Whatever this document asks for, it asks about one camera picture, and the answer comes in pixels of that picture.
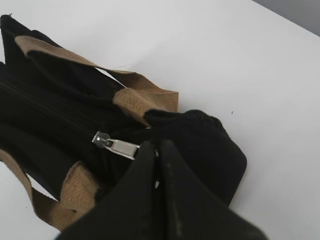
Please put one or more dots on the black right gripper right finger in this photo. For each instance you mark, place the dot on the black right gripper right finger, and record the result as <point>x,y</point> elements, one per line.
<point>193,211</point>

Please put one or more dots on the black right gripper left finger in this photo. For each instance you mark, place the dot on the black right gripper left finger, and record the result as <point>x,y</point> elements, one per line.
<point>127,212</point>

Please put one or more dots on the silver zipper pull clasp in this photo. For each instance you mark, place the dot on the silver zipper pull clasp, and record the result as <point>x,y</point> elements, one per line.
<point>114,151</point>

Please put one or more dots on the rear tan bag handle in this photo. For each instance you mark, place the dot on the rear tan bag handle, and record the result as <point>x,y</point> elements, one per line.
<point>140,94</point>

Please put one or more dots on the front tan bag handle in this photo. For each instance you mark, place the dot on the front tan bag handle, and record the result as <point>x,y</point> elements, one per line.
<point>77,196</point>

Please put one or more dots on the black canvas tote bag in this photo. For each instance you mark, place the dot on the black canvas tote bag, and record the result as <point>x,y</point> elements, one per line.
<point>50,107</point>

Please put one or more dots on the tan bag handle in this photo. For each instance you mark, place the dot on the tan bag handle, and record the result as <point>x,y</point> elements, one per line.
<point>140,94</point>
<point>77,196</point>

